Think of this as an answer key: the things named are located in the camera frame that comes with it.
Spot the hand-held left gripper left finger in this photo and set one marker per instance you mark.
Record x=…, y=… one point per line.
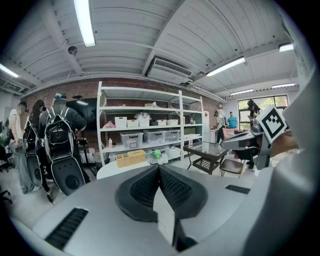
x=122, y=200

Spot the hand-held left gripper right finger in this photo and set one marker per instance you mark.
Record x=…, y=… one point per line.
x=197, y=200

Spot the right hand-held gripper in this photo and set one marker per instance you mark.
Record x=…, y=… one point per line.
x=271, y=123

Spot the person's right forearm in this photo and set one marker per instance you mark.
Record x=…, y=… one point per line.
x=285, y=143

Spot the brown seat chair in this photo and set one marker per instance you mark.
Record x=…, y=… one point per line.
x=232, y=165

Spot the white refrigerator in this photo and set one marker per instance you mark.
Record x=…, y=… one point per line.
x=205, y=127

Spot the white round table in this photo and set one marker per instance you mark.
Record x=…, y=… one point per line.
x=110, y=170

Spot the white red printed sign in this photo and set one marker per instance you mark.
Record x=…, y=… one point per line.
x=190, y=142

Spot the wicker tissue box organiser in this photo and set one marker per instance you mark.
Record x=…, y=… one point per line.
x=136, y=156

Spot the grey trash can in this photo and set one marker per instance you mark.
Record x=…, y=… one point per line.
x=100, y=160

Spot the ceiling tube light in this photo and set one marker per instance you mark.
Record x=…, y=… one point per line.
x=283, y=85
x=286, y=47
x=85, y=25
x=242, y=92
x=225, y=66
x=8, y=70

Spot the black-framed window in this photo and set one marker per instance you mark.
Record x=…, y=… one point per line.
x=267, y=102

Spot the green toy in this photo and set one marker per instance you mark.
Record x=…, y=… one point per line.
x=156, y=154

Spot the pink bottle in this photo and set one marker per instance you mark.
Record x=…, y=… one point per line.
x=110, y=143

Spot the clear lidded storage bin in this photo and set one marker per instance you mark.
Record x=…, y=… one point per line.
x=172, y=135
x=154, y=137
x=131, y=141

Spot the cream storage bin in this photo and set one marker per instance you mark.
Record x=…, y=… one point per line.
x=132, y=123
x=172, y=122
x=161, y=122

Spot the pink cloth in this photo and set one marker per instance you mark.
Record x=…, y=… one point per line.
x=108, y=125

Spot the person's grey shirt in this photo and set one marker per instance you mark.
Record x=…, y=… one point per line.
x=287, y=200

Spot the white basket with plastic bag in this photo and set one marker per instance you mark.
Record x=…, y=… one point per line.
x=143, y=120

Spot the black grey-trimmed backpack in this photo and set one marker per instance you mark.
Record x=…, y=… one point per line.
x=31, y=140
x=60, y=140

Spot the cream flat box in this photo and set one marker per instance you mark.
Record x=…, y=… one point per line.
x=150, y=105

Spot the white metal shelving unit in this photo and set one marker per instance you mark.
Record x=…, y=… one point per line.
x=140, y=108

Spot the ceiling air conditioner unit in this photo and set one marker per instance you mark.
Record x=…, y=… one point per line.
x=170, y=72

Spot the black office chair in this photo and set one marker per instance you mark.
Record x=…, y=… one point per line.
x=3, y=160

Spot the black wall screen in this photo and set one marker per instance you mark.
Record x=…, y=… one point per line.
x=87, y=112

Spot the black ceiling dome camera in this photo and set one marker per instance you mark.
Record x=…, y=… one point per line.
x=72, y=50

